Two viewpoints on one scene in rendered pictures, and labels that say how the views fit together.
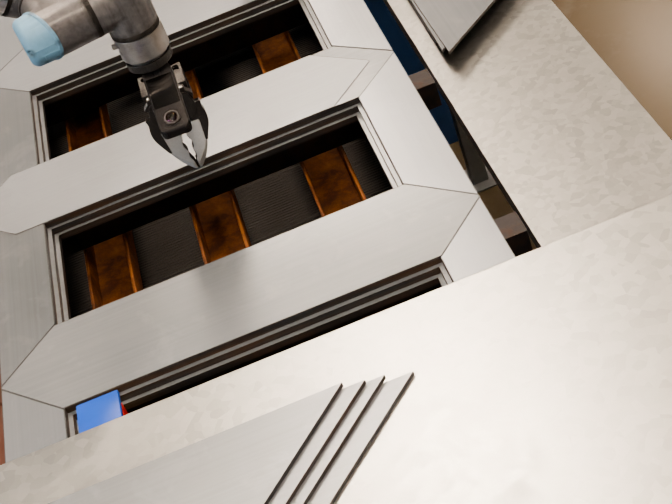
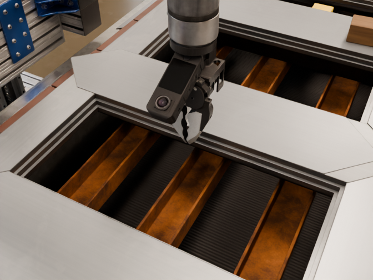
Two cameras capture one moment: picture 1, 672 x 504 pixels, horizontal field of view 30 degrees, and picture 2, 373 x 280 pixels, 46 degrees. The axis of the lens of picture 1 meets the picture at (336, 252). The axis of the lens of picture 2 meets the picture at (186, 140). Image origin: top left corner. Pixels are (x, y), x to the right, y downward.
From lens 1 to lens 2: 1.27 m
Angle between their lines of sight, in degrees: 21
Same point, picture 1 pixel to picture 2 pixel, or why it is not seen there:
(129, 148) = not seen: hidden behind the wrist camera
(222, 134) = (237, 126)
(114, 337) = (13, 220)
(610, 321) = not seen: outside the picture
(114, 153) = not seen: hidden behind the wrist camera
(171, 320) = (48, 246)
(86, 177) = (145, 84)
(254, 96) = (283, 116)
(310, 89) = (321, 144)
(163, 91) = (177, 76)
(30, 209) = (101, 78)
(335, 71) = (351, 145)
